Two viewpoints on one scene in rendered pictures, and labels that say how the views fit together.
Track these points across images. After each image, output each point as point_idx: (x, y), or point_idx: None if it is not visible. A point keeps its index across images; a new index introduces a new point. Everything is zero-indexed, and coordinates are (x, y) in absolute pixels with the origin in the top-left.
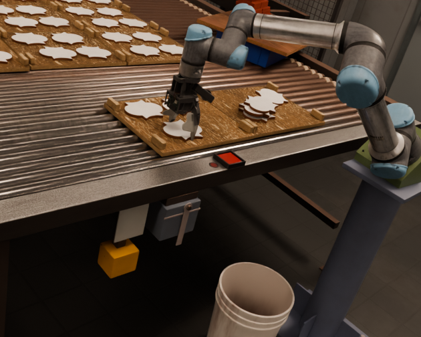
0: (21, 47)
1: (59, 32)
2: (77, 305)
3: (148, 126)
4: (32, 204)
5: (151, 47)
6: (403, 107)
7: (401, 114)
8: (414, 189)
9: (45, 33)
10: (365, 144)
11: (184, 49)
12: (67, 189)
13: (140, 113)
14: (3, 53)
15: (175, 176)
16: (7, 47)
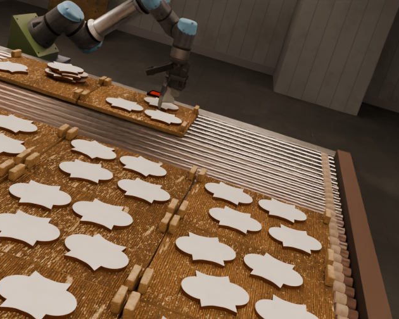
0: (173, 190)
1: (70, 184)
2: None
3: (178, 116)
4: (301, 142)
5: None
6: (71, 3)
7: (76, 7)
8: None
9: (97, 190)
10: (33, 48)
11: (192, 41)
12: (276, 137)
13: (173, 117)
14: (213, 188)
15: (206, 111)
16: (191, 197)
